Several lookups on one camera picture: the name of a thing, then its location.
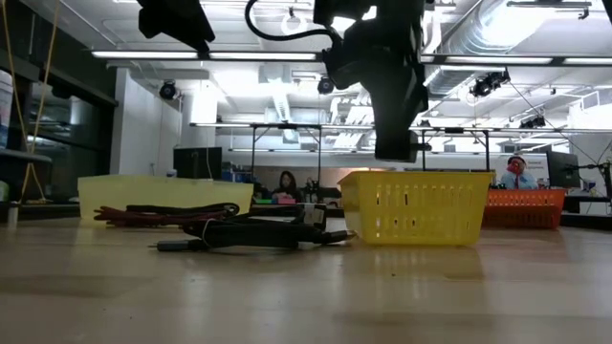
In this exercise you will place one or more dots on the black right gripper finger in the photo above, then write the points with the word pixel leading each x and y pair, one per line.
pixel 396 138

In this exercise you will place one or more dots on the black monitor on arm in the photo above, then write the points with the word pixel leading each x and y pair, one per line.
pixel 562 169

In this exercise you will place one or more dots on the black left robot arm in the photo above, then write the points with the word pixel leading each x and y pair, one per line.
pixel 609 9

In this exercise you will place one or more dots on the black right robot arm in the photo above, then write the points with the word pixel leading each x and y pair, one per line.
pixel 354 7

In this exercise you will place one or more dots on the translucent yellow plastic bin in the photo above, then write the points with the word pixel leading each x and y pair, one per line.
pixel 162 191

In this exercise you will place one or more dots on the ceiling light bar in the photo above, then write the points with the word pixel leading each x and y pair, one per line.
pixel 205 55
pixel 516 60

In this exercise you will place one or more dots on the yellow perforated plastic basket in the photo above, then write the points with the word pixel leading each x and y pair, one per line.
pixel 416 210

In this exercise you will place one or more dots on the person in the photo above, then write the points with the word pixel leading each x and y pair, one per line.
pixel 517 174
pixel 287 184

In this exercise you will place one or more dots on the black background monitor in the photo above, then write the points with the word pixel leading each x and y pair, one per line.
pixel 197 162

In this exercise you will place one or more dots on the orange perforated plastic basket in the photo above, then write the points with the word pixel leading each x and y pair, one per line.
pixel 523 208

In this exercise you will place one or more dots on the black ceiling camera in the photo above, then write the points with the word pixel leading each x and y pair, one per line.
pixel 325 86
pixel 167 90
pixel 487 84

